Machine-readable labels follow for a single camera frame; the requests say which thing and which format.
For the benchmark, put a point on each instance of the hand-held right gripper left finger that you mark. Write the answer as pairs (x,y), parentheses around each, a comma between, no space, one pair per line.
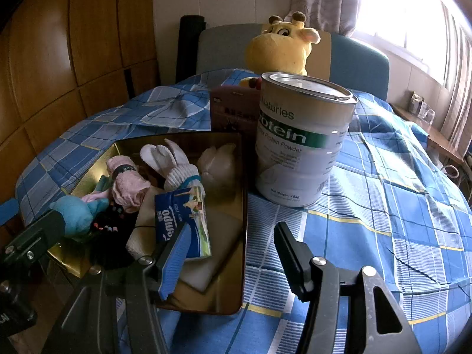
(173,261)

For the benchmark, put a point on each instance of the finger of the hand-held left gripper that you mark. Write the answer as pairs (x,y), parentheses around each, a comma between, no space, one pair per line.
(8,212)
(37,232)

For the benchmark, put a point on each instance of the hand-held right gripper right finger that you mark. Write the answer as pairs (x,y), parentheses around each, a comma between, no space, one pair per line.
(291,258)

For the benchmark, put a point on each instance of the white towel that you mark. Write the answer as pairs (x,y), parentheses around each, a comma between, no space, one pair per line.
(142,243)

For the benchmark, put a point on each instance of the blue tissue pack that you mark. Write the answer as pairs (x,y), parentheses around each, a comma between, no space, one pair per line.
(191,221)

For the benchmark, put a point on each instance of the blue and pink plush toy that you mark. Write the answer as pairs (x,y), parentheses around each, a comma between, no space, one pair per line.
(77,214)

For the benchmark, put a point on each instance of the white foam sponge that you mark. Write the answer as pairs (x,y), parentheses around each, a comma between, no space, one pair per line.
(225,236)

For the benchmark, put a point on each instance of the gold tray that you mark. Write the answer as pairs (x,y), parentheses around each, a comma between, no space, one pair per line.
(221,295)

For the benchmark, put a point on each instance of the pink socks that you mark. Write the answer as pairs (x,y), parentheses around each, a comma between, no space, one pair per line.
(125,188)

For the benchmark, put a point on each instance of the white socks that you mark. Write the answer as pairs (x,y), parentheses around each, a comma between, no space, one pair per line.
(177,173)

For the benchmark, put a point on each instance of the white plastic bag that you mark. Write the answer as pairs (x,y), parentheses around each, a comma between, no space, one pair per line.
(217,169)

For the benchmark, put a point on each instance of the blue checked bedsheet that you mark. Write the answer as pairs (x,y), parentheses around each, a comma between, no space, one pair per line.
(368,228)

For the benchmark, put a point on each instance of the white protein powder can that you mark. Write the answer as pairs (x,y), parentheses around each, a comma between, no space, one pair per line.
(295,169)

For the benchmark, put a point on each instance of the dark red cardboard box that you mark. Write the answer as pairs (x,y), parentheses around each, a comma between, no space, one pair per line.
(232,110)

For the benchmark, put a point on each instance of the wooden wardrobe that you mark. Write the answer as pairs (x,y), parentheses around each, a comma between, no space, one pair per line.
(73,44)

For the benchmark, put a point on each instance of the wooden desk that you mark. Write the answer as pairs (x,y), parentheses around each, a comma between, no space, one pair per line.
(435,132)

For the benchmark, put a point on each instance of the clear desk organizer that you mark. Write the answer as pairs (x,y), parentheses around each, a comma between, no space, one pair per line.
(422,107)

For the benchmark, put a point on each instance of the blue grey yellow headboard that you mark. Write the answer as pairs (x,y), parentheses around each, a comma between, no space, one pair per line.
(361,66)

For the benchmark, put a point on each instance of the yellow giraffe plush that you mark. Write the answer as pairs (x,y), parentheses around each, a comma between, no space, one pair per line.
(276,51)

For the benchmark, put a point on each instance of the black rolled mat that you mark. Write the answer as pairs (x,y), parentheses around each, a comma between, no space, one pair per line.
(190,44)

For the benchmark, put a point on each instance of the window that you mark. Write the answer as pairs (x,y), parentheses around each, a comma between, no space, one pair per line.
(405,7)

